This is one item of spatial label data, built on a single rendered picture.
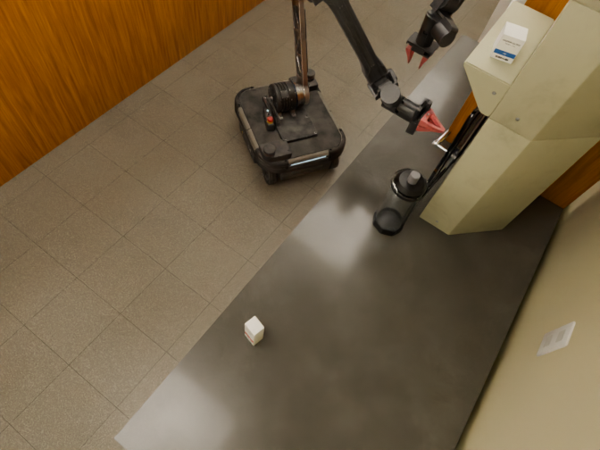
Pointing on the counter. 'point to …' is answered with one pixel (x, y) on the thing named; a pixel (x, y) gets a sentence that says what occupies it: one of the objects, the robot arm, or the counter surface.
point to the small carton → (509, 42)
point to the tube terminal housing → (529, 131)
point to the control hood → (478, 79)
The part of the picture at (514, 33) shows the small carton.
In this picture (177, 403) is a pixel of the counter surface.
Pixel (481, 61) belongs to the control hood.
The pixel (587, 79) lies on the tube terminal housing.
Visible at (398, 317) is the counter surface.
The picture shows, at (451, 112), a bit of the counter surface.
